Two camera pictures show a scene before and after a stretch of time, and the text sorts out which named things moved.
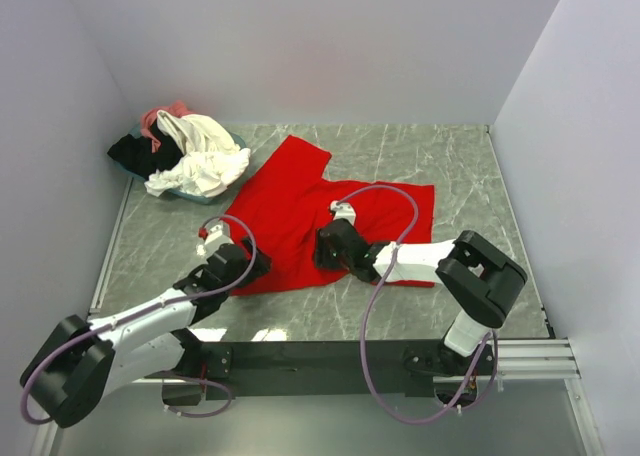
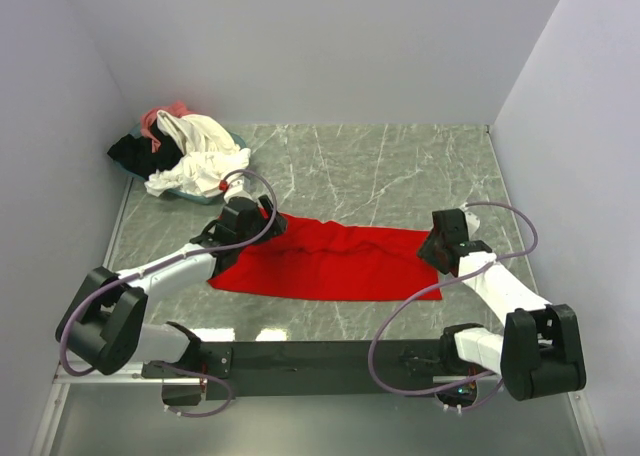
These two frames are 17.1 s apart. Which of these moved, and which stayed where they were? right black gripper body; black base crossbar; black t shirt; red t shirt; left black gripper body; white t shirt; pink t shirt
Moved: right black gripper body; left black gripper body; red t shirt
Stayed: pink t shirt; black t shirt; white t shirt; black base crossbar
